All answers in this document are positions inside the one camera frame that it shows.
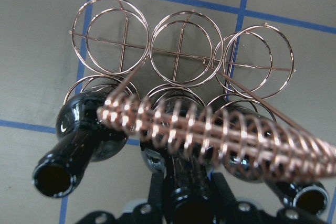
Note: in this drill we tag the copper wire bottle basket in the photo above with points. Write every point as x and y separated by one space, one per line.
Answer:
184 87

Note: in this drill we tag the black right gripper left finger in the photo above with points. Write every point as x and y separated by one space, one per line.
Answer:
155 196

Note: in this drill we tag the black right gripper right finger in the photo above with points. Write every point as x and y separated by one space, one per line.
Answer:
222 193

